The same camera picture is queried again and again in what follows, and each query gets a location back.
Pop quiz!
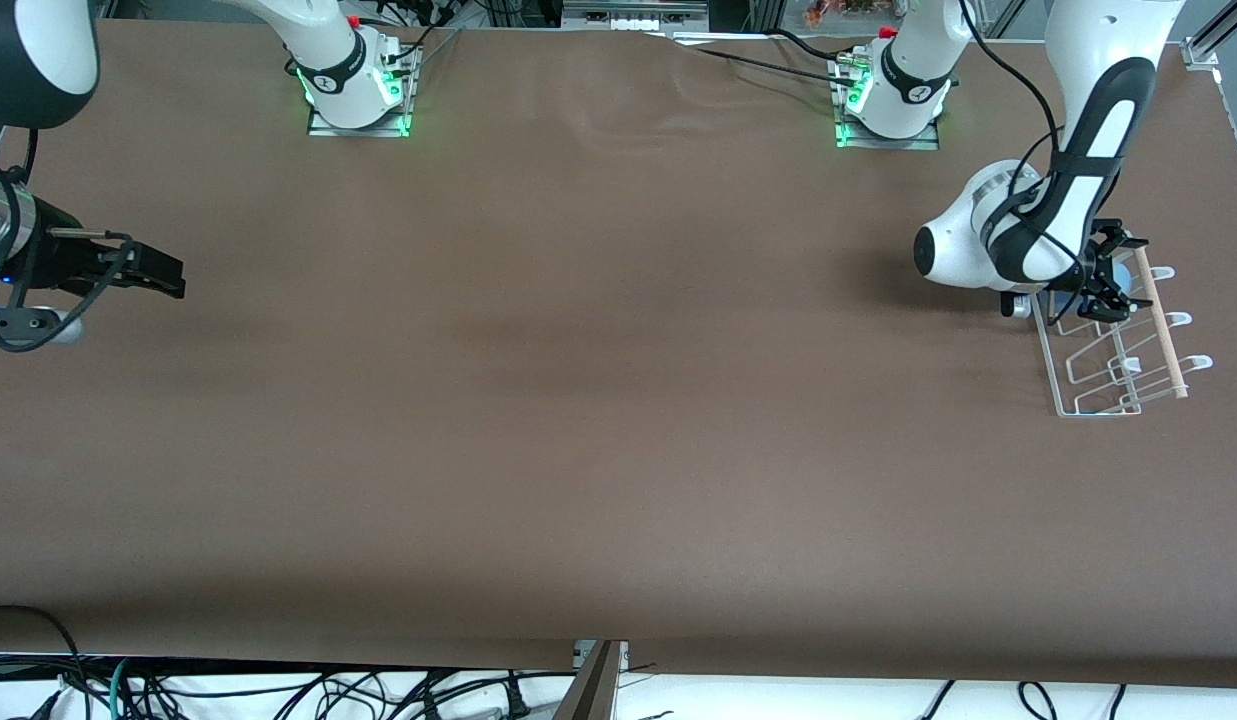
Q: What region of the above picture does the blue plastic cup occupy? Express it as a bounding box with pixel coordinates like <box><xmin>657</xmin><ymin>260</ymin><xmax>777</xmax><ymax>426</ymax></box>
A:
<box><xmin>1048</xmin><ymin>255</ymin><xmax>1137</xmax><ymax>316</ymax></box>

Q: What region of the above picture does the colourful packet pile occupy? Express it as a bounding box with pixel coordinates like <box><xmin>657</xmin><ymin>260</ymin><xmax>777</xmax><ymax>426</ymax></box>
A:
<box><xmin>803</xmin><ymin>0</ymin><xmax>881</xmax><ymax>27</ymax></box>

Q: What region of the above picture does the white power strip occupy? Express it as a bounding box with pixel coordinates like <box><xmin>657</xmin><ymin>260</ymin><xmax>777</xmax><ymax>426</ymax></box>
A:
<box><xmin>563</xmin><ymin>0</ymin><xmax>709</xmax><ymax>32</ymax></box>

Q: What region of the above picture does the white wire cup rack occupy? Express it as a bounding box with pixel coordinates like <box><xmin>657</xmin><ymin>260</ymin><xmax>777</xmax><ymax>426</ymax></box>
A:
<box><xmin>1031</xmin><ymin>245</ymin><xmax>1214</xmax><ymax>419</ymax></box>

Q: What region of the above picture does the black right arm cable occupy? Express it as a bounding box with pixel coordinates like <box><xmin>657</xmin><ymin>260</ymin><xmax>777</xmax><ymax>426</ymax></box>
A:
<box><xmin>0</xmin><ymin>125</ymin><xmax>139</xmax><ymax>353</ymax></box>

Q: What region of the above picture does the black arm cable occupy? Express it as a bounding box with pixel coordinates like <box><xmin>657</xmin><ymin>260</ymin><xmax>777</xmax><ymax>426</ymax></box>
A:
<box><xmin>953</xmin><ymin>0</ymin><xmax>1094</xmax><ymax>326</ymax></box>
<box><xmin>0</xmin><ymin>125</ymin><xmax>139</xmax><ymax>353</ymax></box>

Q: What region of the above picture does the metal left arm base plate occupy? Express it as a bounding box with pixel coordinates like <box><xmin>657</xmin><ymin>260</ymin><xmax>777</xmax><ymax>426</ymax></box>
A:
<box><xmin>833</xmin><ymin>55</ymin><xmax>941</xmax><ymax>151</ymax></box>

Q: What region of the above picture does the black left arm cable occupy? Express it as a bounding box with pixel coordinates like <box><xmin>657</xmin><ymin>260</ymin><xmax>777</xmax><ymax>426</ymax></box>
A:
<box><xmin>953</xmin><ymin>0</ymin><xmax>1094</xmax><ymax>326</ymax></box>

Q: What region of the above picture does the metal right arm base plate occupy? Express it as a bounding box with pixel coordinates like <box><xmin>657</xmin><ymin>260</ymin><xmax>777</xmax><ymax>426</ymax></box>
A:
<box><xmin>307</xmin><ymin>45</ymin><xmax>420</xmax><ymax>138</ymax></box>

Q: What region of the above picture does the thick black floor cable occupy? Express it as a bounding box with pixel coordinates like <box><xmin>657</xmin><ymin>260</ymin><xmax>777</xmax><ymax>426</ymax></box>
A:
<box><xmin>0</xmin><ymin>604</ymin><xmax>87</xmax><ymax>720</ymax></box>

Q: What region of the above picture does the black cable on table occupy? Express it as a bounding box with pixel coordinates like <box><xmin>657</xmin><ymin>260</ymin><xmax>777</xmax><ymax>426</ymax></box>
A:
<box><xmin>668</xmin><ymin>28</ymin><xmax>864</xmax><ymax>91</ymax></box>

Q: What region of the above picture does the black floor cable tangle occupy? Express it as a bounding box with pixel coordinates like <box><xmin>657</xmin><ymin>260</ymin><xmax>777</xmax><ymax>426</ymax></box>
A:
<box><xmin>128</xmin><ymin>668</ymin><xmax>539</xmax><ymax>720</ymax></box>

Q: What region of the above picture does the metal table edge bracket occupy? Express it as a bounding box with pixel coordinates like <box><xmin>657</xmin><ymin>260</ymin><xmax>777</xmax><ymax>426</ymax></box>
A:
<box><xmin>573</xmin><ymin>640</ymin><xmax>630</xmax><ymax>673</ymax></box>

